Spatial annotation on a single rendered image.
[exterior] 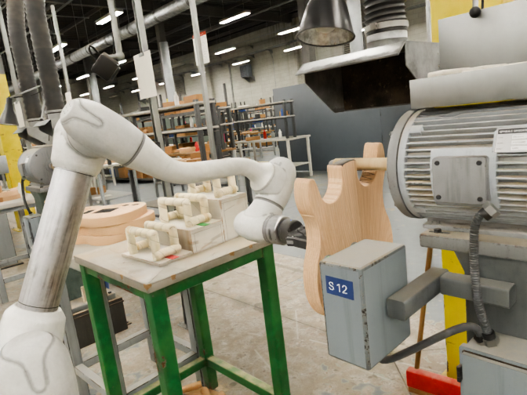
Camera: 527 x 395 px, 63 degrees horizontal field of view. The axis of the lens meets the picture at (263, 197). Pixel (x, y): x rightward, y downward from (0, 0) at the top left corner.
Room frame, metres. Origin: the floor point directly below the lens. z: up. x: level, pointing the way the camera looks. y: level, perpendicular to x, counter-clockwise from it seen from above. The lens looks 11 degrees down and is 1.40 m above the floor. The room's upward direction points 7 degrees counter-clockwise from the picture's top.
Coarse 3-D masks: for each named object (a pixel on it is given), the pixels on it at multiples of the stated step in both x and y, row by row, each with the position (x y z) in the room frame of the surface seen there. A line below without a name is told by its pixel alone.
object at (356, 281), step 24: (336, 264) 0.76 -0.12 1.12; (360, 264) 0.74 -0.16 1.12; (384, 264) 0.77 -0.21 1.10; (336, 288) 0.75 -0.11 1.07; (360, 288) 0.72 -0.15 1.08; (384, 288) 0.76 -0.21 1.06; (336, 312) 0.76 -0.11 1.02; (360, 312) 0.72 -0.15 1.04; (384, 312) 0.76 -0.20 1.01; (336, 336) 0.76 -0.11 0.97; (360, 336) 0.72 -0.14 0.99; (384, 336) 0.75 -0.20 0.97; (408, 336) 0.81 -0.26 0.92; (432, 336) 0.78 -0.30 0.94; (480, 336) 0.75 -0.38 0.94; (360, 360) 0.73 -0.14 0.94; (384, 360) 0.82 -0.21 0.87
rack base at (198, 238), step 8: (176, 224) 1.68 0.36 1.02; (184, 224) 1.66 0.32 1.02; (216, 224) 1.64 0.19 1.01; (160, 232) 1.69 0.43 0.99; (168, 232) 1.65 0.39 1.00; (184, 232) 1.57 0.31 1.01; (192, 232) 1.56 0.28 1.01; (200, 232) 1.58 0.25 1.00; (208, 232) 1.61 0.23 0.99; (216, 232) 1.64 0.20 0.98; (160, 240) 1.70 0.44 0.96; (168, 240) 1.66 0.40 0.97; (184, 240) 1.58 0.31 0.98; (192, 240) 1.55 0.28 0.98; (200, 240) 1.58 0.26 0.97; (208, 240) 1.61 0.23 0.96; (216, 240) 1.64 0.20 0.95; (224, 240) 1.66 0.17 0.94; (184, 248) 1.59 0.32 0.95; (192, 248) 1.55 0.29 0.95; (200, 248) 1.58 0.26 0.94
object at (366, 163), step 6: (360, 162) 1.10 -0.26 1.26; (366, 162) 1.08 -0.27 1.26; (372, 162) 1.07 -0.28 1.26; (378, 162) 1.06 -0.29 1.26; (384, 162) 1.05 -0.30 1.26; (360, 168) 1.10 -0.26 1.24; (366, 168) 1.09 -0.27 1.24; (372, 168) 1.07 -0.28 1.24; (378, 168) 1.06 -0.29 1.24; (384, 168) 1.05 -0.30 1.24
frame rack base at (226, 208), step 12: (204, 192) 1.90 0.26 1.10; (240, 192) 1.79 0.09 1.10; (192, 204) 1.79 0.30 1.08; (216, 204) 1.68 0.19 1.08; (228, 204) 1.70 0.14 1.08; (240, 204) 1.74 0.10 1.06; (216, 216) 1.69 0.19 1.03; (228, 216) 1.69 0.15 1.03; (228, 228) 1.68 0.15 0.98; (228, 240) 1.68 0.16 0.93
